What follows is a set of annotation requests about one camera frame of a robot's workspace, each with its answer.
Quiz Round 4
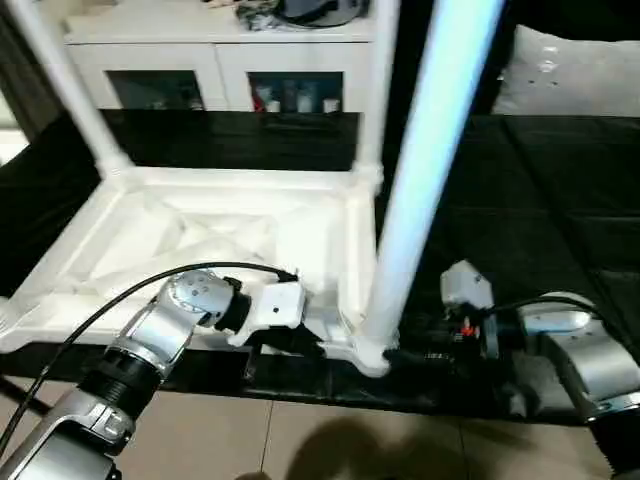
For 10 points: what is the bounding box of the white plastic table top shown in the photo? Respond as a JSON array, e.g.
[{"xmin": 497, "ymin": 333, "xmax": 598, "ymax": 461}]
[{"xmin": 0, "ymin": 164, "xmax": 401, "ymax": 379}]

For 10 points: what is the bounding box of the white plastic table leg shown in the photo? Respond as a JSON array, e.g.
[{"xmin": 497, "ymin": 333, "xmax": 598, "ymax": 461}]
[
  {"xmin": 357, "ymin": 0, "xmax": 399, "ymax": 184},
  {"xmin": 9, "ymin": 0, "xmax": 132, "ymax": 179},
  {"xmin": 362, "ymin": 0, "xmax": 507, "ymax": 359}
]

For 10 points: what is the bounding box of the black work mat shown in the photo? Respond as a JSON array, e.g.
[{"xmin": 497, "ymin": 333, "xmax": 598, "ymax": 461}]
[{"xmin": 0, "ymin": 109, "xmax": 640, "ymax": 426}]

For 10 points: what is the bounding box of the grey cushion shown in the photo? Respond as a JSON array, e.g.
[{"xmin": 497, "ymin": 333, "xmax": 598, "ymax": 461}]
[{"xmin": 492, "ymin": 23, "xmax": 640, "ymax": 117}]

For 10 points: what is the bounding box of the white glass-door cabinet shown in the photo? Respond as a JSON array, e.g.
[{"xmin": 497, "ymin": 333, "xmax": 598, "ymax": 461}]
[{"xmin": 62, "ymin": 0, "xmax": 381, "ymax": 115}]

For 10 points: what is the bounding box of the grey round cooker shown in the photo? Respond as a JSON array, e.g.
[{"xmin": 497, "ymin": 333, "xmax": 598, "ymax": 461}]
[{"xmin": 279, "ymin": 0, "xmax": 370, "ymax": 27}]

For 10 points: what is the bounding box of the black furniture with yellow label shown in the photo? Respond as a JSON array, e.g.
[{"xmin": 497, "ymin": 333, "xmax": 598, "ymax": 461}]
[{"xmin": 389, "ymin": 0, "xmax": 640, "ymax": 116}]

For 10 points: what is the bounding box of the grey pleated curtain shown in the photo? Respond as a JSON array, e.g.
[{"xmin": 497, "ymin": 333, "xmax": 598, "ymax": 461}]
[{"xmin": 0, "ymin": 9, "xmax": 66, "ymax": 142}]

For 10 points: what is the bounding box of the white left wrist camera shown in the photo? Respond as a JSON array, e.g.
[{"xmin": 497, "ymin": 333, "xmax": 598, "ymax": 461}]
[{"xmin": 227, "ymin": 282, "xmax": 312, "ymax": 350}]

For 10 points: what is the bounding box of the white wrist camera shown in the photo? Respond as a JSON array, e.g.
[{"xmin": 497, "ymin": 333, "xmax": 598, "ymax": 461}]
[
  {"xmin": 439, "ymin": 259, "xmax": 502, "ymax": 362},
  {"xmin": 227, "ymin": 282, "xmax": 312, "ymax": 350}
]

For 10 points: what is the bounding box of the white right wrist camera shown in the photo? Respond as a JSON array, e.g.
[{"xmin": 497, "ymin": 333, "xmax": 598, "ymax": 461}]
[{"xmin": 439, "ymin": 259, "xmax": 502, "ymax": 362}]

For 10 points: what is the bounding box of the black metal frame bar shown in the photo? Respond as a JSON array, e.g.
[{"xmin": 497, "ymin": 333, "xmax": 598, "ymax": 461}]
[{"xmin": 0, "ymin": 374, "xmax": 51, "ymax": 416}]

